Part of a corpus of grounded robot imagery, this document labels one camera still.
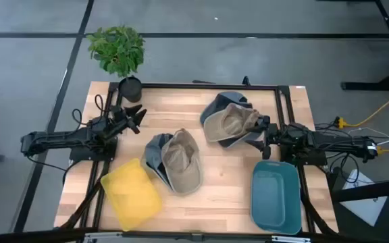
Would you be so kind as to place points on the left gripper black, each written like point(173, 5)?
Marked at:
point(118, 119)

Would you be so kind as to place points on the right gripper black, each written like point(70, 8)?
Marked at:
point(271, 135)

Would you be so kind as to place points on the teal plastic bin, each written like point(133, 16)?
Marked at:
point(275, 197)

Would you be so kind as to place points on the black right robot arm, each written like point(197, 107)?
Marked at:
point(333, 143)

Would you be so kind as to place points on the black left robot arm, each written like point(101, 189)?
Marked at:
point(56, 138)

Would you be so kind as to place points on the green plant in black pot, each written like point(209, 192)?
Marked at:
point(118, 50)

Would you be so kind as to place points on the yellow plastic bin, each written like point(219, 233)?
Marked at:
point(132, 195)

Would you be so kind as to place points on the black floor bar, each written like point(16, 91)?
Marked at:
point(370, 190)

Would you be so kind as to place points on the white flat box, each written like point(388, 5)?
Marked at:
point(366, 206)

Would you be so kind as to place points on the black aluminium table frame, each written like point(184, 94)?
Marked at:
point(214, 86)

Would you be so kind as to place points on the silver metal bracket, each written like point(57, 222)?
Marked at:
point(103, 235)
point(290, 239)

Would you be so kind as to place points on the black desk leg frame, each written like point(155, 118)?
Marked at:
point(373, 86)

